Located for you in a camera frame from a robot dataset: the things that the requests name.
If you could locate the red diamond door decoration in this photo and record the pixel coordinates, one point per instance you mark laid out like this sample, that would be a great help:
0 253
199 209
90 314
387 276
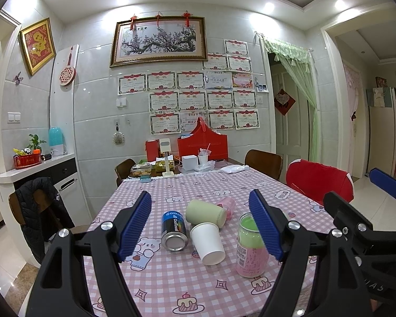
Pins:
283 102

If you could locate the brown wooden chair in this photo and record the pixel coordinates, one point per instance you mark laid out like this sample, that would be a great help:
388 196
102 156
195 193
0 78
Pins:
123 170
267 163

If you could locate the blue black metal can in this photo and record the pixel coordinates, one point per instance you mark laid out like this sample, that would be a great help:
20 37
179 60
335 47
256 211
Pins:
174 232

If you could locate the large framed blossom painting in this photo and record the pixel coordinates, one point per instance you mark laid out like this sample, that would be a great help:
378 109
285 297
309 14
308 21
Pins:
159 39

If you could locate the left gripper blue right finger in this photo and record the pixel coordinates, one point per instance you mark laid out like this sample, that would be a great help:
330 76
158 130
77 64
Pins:
291 245

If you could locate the red covered chair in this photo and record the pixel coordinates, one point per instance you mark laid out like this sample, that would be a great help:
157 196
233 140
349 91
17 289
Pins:
314 180

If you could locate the white desk lamp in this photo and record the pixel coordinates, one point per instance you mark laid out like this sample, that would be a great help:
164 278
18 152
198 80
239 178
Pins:
165 147

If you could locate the white square box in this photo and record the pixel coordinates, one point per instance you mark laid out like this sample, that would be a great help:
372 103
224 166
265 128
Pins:
189 162

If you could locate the green door curtain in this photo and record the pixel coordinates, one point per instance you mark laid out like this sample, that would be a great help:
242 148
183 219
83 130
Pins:
298 63

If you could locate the round red wall ornament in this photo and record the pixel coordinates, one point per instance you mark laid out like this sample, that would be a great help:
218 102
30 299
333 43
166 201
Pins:
67 74

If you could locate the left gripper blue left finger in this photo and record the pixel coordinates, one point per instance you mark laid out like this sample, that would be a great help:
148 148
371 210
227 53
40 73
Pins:
110 244

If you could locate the gold framed red picture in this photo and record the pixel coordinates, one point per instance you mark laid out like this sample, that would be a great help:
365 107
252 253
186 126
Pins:
37 45

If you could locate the small green potted plant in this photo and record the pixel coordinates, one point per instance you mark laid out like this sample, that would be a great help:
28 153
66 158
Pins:
35 143

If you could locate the snack box on table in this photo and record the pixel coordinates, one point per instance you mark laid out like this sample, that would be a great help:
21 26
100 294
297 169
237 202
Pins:
141 169

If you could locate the brown wooden chair left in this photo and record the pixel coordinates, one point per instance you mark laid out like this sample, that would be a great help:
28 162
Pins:
123 170

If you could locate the black jacket on chair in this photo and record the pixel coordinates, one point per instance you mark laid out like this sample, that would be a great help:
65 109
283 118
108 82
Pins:
43 212

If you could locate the white crumpled plastic bag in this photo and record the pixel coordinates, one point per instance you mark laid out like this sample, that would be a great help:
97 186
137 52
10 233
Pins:
232 169

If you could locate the red fruit basket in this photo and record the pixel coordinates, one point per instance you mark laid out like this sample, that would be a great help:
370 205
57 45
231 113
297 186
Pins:
24 161

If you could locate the small pink plastic cup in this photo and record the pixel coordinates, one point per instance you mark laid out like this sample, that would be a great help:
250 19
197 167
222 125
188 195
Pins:
228 204

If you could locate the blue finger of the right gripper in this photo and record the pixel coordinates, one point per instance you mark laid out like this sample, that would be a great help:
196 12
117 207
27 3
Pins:
383 181
345 216

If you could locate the clear plastic drink cup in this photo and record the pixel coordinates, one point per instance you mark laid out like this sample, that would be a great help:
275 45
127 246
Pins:
203 155

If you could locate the white paper cup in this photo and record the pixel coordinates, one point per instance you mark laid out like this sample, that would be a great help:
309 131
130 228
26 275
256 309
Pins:
207 242

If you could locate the pink checkered tablecloth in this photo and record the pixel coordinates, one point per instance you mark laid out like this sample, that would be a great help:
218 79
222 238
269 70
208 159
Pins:
165 283

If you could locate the pale green foam cup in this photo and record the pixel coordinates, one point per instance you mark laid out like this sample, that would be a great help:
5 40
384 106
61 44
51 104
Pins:
199 211

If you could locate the light blue humidifier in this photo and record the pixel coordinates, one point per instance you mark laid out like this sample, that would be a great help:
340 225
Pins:
56 142

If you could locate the brown wooden chair right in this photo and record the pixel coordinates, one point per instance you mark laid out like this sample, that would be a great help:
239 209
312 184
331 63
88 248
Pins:
267 163

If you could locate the pink green glass cup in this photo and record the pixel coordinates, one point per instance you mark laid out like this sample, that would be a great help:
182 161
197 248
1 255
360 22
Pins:
252 255

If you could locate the teal small tin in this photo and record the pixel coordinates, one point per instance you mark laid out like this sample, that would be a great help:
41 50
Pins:
145 179

